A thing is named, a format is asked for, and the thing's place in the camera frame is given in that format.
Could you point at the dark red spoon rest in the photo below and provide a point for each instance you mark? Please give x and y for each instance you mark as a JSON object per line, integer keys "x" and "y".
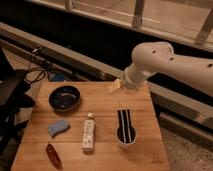
{"x": 53, "y": 156}

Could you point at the white plastic bottle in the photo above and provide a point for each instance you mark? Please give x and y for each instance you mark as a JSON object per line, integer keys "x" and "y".
{"x": 88, "y": 134}

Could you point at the black striped utensil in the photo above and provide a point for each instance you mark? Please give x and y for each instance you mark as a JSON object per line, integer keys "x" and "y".
{"x": 124, "y": 130}

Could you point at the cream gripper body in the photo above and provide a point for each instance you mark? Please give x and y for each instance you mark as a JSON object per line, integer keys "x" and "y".
{"x": 116, "y": 85}

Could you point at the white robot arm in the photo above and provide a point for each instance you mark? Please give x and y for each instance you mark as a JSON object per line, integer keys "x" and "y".
{"x": 159, "y": 57}

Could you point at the black chair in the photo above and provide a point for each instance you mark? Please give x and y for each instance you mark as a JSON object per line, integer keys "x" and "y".
{"x": 13, "y": 97}

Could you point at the blue object on floor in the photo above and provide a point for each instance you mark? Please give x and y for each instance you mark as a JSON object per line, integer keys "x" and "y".
{"x": 58, "y": 78}

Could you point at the dark blue bowl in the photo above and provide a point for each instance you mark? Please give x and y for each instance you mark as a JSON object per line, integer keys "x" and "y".
{"x": 64, "y": 98}

